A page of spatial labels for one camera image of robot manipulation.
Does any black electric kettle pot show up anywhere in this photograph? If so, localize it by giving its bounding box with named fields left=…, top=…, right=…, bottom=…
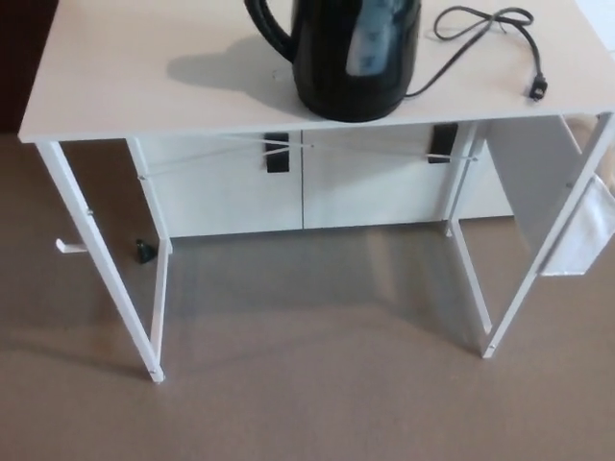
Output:
left=243, top=0, right=424, bottom=124

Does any white metal-frame table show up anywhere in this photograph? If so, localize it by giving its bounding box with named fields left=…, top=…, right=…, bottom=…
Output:
left=18, top=0, right=615, bottom=386

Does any small black floor object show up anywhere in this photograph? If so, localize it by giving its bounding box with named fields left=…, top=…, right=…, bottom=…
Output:
left=134, top=237, right=157, bottom=266

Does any white cabinet with doors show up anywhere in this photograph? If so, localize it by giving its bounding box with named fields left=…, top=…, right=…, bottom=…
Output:
left=127, top=113, right=514, bottom=240

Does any black cabinet door handle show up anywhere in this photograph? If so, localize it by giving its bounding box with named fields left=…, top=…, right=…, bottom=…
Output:
left=262, top=131, right=291, bottom=175
left=427, top=124, right=457, bottom=167

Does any white fabric side pouch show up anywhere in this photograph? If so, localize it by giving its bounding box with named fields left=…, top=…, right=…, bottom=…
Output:
left=538, top=173, right=612, bottom=277

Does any black power cord with plug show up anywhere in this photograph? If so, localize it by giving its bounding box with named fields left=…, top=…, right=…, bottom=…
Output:
left=402, top=0, right=551, bottom=104

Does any white side hook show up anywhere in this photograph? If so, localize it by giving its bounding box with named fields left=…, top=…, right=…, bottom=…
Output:
left=53, top=237, right=89, bottom=254

